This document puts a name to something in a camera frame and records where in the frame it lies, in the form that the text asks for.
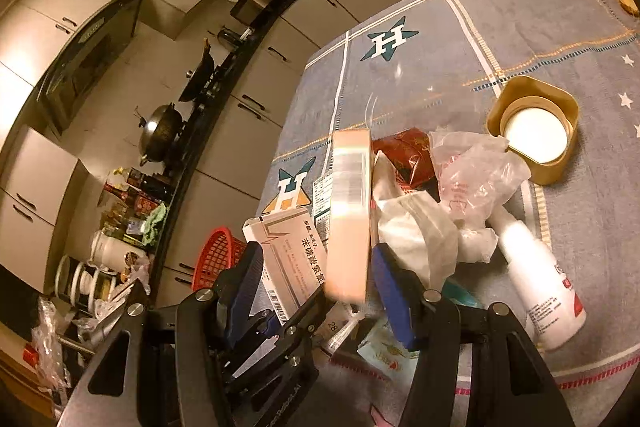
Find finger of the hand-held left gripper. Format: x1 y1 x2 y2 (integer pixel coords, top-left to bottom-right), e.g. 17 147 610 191
274 284 328 351
222 310 280 361

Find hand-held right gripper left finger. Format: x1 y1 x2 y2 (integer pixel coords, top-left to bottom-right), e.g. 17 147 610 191
56 241 264 427

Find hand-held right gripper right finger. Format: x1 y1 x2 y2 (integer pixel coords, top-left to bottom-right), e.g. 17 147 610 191
371 242 576 427

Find red plastic mesh basket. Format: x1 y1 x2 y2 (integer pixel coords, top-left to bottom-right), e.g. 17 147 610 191
192 227 249 294

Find white box with grey stripe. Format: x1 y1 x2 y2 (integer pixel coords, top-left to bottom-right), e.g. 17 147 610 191
243 207 329 326

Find tall pink cardboard box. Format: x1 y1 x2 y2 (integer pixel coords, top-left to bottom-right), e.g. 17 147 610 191
325 129 373 304

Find white box with green border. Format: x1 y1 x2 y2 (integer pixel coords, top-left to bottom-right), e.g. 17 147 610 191
312 173 334 219

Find white and green sachet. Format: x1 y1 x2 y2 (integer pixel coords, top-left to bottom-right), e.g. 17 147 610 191
357 321 422 381

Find teal packet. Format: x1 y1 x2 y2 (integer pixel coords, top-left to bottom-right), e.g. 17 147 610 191
442 282 482 309

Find crumpled white paper wrapper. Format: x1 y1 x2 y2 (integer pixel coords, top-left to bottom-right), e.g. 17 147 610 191
371 152 459 289

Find white tissue wad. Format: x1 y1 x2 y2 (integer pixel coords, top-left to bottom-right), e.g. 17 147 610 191
456 227 499 264

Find green cloth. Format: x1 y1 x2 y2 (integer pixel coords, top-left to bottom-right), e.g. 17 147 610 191
142 203 169 246

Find white lidded jar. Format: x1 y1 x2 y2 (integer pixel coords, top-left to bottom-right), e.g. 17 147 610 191
90 229 147 274

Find beige lower kitchen cabinets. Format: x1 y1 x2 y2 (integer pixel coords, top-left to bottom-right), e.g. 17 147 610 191
152 0 508 303

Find beige kitchen cabinets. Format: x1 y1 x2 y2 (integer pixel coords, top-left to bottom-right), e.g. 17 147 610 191
152 0 508 303
0 0 218 268

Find red foil snack packet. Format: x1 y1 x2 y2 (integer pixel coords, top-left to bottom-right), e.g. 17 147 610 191
372 128 442 204

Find white spray bottle red label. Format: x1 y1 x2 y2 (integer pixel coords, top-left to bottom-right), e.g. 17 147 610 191
487 202 587 351

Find group of seasoning bottles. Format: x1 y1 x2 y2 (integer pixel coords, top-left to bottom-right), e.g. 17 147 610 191
101 166 162 239

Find clear bag with red print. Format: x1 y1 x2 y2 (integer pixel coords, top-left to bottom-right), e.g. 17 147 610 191
429 131 532 229

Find white dish rack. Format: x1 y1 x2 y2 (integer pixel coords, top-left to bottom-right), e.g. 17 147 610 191
54 253 103 314

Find steel wok with lid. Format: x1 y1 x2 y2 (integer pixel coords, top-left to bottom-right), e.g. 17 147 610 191
136 103 184 166

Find crumpled clear plastic bag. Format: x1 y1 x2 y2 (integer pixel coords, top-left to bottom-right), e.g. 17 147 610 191
31 297 72 389

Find black kitchen countertop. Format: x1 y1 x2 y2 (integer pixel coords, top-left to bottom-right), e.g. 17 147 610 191
150 0 451 308

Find black wok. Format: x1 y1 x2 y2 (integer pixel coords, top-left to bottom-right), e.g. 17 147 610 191
177 38 216 103

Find grey star printed tablecloth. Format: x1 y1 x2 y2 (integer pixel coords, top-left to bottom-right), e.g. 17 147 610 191
255 0 640 427

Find black range hood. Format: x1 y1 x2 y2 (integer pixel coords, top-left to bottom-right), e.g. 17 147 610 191
39 0 147 138

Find beige upper kitchen cabinets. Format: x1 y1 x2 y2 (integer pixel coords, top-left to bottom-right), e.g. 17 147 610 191
0 0 218 268

